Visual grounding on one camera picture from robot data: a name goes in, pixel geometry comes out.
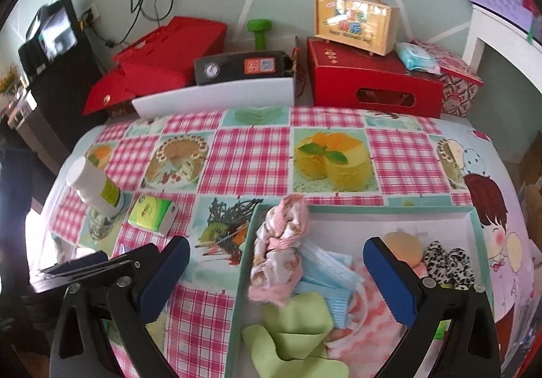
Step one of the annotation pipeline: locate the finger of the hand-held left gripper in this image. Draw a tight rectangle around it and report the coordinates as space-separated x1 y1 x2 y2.
29 260 140 293
38 251 110 276

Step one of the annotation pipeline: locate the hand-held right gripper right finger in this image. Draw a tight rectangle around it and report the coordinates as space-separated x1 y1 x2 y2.
363 236 502 378

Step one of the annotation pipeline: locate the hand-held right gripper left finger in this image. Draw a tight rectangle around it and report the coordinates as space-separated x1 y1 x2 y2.
50 235 191 378

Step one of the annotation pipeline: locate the peach round powder puff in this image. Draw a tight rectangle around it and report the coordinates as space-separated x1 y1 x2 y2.
383 231 425 268

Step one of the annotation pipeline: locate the pink white face mask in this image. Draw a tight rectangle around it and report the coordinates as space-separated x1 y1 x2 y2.
324 263 411 357

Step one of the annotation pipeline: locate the leopard print scrunchie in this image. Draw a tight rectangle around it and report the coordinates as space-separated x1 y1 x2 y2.
423 240 476 290

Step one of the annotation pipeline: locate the blue face mask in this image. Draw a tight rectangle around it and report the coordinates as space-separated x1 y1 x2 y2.
292 244 360 329

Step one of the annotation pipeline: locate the green tissue pack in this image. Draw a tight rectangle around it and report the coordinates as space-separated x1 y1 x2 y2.
127 197 179 233

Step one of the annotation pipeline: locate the teal shallow cardboard box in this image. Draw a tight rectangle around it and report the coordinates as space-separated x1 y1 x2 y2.
222 203 494 378

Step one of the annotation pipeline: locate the pink furry printed sock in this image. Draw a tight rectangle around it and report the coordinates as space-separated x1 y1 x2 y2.
248 242 303 306
254 194 311 254

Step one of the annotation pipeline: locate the light green cloth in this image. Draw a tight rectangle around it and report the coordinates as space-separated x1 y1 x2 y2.
241 291 350 378

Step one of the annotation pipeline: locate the white pill bottle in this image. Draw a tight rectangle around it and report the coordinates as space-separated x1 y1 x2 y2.
65 155 125 218

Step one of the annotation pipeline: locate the black cabinet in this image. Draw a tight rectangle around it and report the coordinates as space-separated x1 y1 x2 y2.
17 35 106 175

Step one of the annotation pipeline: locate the pink checked printed tablecloth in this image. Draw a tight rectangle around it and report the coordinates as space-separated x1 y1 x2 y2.
25 104 538 378

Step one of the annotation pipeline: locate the dark floral box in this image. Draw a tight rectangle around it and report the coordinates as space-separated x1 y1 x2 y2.
106 100 136 118

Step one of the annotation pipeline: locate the brown cardboard box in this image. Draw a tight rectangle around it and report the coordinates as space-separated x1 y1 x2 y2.
519 145 542 218

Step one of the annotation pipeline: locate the red flat gift box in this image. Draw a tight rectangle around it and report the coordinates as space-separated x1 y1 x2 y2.
82 64 140 116

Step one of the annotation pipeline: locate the red patterned box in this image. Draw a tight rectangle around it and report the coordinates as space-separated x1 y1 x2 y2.
409 39 484 118

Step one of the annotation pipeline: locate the red cardboard carry box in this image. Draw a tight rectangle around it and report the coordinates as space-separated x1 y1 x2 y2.
306 37 444 118

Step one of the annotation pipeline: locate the black box with gauge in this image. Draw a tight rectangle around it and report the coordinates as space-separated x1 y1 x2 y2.
193 49 295 86

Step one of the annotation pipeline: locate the blue wet wipes pack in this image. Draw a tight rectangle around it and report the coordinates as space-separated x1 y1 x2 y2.
396 41 441 74

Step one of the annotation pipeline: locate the red paper bag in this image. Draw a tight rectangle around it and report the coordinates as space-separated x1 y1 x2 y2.
112 16 229 88

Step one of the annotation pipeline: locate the black monitor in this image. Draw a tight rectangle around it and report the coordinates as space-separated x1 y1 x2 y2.
19 0 81 74

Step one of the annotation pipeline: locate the white shelf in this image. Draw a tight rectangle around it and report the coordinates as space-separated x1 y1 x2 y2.
461 3 542 107

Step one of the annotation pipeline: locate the green dumbbell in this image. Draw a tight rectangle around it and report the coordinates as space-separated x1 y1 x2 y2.
248 19 274 50

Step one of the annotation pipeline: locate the white wall socket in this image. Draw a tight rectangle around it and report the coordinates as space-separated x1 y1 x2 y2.
80 5 100 27

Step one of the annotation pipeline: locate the wooden gift box with handle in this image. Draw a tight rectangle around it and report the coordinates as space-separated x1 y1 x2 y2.
314 0 401 57

